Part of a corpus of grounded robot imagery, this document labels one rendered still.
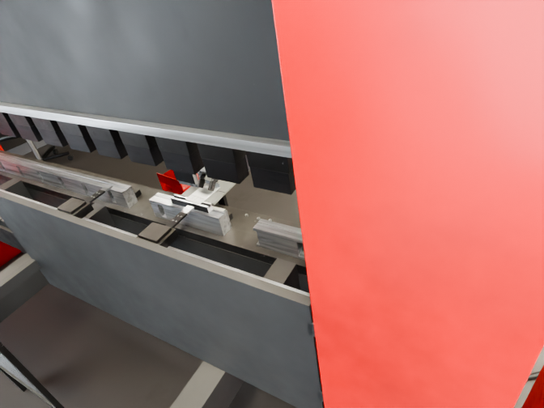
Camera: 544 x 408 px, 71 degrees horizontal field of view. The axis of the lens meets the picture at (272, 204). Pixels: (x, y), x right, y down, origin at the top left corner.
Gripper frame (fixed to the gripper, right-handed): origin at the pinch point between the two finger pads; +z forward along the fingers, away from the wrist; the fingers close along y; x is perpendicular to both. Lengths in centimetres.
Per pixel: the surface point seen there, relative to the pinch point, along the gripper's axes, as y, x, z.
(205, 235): 6.8, -0.9, 20.4
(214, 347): 54, -43, 38
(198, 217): 3.5, -3.8, 13.5
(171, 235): 8.9, -22.2, 19.9
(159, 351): -38, 39, 102
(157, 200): -20.2, -5.8, 12.1
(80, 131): -50, -29, -9
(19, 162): -132, -11, 17
